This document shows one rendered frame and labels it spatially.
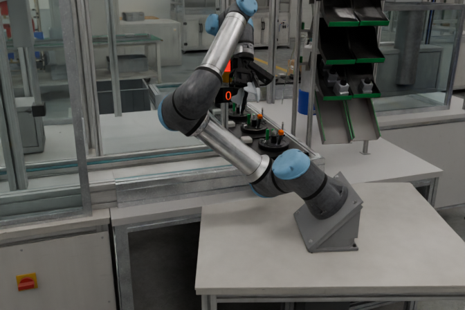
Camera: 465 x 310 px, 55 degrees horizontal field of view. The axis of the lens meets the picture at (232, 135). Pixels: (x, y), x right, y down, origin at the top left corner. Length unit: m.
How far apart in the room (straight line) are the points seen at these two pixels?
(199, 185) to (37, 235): 0.62
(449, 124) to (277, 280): 2.17
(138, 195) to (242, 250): 0.50
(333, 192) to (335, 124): 0.68
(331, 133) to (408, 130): 1.06
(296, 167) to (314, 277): 0.34
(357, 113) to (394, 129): 0.82
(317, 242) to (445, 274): 0.39
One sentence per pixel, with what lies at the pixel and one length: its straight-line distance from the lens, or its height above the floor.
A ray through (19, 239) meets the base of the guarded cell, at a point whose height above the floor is 0.82.
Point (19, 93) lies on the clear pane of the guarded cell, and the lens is 1.64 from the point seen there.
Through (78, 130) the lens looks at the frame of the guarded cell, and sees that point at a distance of 1.66.
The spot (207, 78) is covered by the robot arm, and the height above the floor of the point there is 1.42.
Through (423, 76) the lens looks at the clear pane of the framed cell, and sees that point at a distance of 3.21.
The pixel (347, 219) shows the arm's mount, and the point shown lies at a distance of 1.50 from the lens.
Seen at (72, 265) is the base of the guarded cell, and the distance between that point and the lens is 1.86.
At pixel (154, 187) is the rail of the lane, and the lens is 1.79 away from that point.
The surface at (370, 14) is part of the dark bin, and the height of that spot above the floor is 1.55.
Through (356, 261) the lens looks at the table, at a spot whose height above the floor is 0.86.
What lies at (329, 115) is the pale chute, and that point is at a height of 1.09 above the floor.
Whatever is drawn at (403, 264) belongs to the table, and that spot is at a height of 0.86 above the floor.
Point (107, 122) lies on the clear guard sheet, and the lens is 2.02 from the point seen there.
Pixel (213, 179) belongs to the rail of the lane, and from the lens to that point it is 1.84.
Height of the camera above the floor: 1.70
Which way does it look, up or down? 19 degrees down
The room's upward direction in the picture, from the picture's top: straight up
